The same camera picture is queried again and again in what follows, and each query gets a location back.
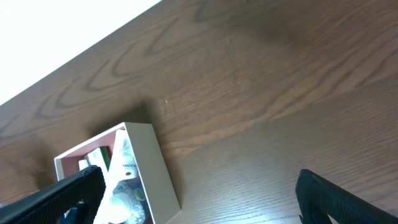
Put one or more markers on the white floral cream tube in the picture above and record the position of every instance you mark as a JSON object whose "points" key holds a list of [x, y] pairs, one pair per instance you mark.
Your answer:
{"points": [[123, 164]]}

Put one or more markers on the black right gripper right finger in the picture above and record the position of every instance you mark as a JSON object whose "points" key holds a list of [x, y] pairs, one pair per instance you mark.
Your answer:
{"points": [[321, 201]]}

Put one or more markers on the green white soap box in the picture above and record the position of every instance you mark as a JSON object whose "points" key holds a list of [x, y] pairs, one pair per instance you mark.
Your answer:
{"points": [[99, 157]]}

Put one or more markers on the clear sanitizer pump bottle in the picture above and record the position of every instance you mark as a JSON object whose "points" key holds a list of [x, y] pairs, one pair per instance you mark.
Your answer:
{"points": [[120, 205]]}

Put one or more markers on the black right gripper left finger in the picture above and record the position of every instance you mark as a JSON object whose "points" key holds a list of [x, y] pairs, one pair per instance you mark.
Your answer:
{"points": [[79, 196]]}

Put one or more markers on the white box pink interior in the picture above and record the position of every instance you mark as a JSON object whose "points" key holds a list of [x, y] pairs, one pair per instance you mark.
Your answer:
{"points": [[146, 153]]}

